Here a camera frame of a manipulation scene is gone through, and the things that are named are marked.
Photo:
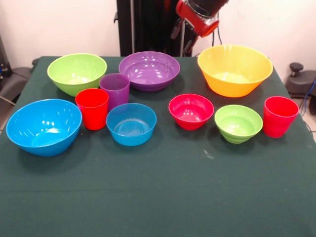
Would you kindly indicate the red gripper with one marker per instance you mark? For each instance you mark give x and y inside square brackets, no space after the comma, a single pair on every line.
[202,28]

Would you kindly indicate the purple bowl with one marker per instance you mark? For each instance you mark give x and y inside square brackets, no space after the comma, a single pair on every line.
[148,71]

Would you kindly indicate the large yellow bowl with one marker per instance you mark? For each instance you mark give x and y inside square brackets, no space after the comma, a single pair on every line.
[232,81]

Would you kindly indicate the small pink bowl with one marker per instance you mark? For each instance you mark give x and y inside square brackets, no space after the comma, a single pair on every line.
[191,116]

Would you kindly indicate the purple cup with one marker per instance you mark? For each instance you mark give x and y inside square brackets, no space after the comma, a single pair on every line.
[118,91]

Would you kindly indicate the small green bowl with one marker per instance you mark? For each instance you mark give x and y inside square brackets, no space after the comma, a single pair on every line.
[237,126]

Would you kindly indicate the small blue bowl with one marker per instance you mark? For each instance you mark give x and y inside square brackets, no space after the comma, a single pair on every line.
[130,133]

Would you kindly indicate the large green bowl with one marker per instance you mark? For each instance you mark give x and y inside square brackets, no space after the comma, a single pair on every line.
[74,71]

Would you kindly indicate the black knob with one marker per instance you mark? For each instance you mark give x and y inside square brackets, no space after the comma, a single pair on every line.
[296,67]

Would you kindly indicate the red cup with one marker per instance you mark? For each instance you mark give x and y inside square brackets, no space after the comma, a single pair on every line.
[92,116]
[279,123]

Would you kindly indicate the grey stand base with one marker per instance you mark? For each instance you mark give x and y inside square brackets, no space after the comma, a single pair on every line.
[14,81]
[302,84]

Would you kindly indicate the dark green tablecloth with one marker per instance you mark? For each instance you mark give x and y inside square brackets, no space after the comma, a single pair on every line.
[158,185]

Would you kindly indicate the large blue bowl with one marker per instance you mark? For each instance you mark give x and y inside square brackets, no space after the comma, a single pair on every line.
[44,128]

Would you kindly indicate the black equipment box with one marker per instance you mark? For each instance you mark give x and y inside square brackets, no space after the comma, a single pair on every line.
[3,61]

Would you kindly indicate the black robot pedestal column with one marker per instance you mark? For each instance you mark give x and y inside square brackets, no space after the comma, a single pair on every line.
[153,29]

